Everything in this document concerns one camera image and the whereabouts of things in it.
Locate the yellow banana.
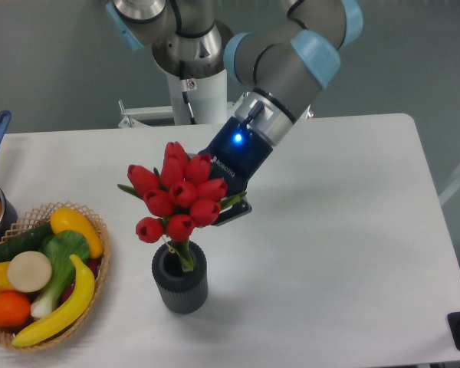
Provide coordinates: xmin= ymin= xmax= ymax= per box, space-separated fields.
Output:
xmin=11 ymin=255 xmax=95 ymax=348

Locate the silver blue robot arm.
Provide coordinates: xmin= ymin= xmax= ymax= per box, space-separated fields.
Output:
xmin=106 ymin=1 xmax=363 ymax=195

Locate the dark red fruit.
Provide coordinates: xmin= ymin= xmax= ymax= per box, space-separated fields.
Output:
xmin=61 ymin=259 xmax=99 ymax=304

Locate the dark grey ribbed vase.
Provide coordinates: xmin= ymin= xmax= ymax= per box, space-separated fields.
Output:
xmin=152 ymin=241 xmax=208 ymax=314

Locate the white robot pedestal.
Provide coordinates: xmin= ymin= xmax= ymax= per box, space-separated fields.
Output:
xmin=117 ymin=18 xmax=258 ymax=129

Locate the beige round disc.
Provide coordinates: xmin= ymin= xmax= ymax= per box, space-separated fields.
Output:
xmin=7 ymin=251 xmax=52 ymax=293

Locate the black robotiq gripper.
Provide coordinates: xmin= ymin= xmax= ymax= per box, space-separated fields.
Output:
xmin=199 ymin=117 xmax=273 ymax=226

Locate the woven wicker basket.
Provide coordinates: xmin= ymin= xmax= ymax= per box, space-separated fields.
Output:
xmin=0 ymin=202 xmax=110 ymax=353

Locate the orange fruit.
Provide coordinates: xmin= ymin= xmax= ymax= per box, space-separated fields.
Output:
xmin=0 ymin=291 xmax=31 ymax=327

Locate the red tulip bouquet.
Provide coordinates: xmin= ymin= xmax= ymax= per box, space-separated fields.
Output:
xmin=118 ymin=142 xmax=245 ymax=271

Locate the green bok choy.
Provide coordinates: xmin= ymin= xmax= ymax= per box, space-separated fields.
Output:
xmin=31 ymin=230 xmax=90 ymax=320

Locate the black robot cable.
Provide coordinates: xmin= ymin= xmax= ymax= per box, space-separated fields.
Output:
xmin=178 ymin=60 xmax=198 ymax=126

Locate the green cucumber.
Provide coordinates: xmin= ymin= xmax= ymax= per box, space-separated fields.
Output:
xmin=0 ymin=222 xmax=53 ymax=262

